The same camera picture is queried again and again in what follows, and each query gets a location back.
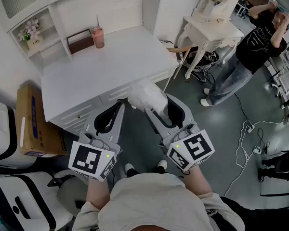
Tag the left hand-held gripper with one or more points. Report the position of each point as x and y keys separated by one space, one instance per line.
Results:
x=86 y=157

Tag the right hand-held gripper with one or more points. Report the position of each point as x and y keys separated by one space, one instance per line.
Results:
x=195 y=148

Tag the white plastic bag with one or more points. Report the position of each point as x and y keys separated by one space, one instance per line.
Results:
x=147 y=95

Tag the person's left forearm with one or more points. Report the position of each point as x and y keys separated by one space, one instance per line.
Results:
x=97 y=191

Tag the person's right forearm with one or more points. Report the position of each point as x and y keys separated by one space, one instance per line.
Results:
x=197 y=182

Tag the white desk with drawers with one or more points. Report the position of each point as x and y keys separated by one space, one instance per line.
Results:
x=106 y=68

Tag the person's white shoe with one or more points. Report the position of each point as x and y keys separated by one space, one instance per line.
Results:
x=128 y=168
x=162 y=164

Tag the cardboard box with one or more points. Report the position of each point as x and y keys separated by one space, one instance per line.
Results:
x=31 y=119

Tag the brown wooden box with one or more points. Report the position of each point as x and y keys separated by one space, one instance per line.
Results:
x=80 y=44

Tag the person's grey sweatshirt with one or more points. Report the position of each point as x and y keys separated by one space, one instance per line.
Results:
x=154 y=201

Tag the pink water bottle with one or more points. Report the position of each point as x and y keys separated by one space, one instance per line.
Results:
x=98 y=37

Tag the white dressing table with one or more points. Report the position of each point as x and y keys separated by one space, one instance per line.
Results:
x=212 y=32

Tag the white and black appliance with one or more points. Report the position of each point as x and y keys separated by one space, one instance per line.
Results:
x=2 y=133
x=29 y=201

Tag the white pot with pink flowers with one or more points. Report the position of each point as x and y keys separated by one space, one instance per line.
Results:
x=31 y=34

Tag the black office chair base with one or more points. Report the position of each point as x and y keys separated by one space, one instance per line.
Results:
x=281 y=167

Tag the black bag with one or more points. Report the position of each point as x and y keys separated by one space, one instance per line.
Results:
x=260 y=215

